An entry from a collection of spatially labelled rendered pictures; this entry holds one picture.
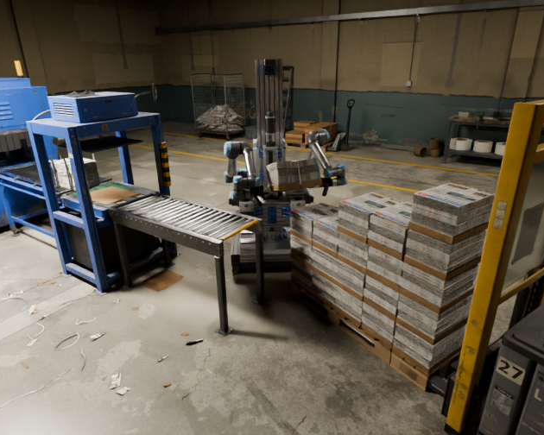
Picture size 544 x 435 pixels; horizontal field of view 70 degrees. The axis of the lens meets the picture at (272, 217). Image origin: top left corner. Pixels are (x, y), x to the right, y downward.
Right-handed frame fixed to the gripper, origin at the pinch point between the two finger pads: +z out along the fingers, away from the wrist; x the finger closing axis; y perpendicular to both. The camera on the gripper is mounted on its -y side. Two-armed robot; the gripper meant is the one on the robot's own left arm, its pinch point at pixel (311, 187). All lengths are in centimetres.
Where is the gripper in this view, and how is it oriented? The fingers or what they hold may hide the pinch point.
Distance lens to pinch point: 342.0
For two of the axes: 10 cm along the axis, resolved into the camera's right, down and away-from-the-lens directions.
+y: -1.4, -9.9, -0.3
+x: 3.2, -0.1, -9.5
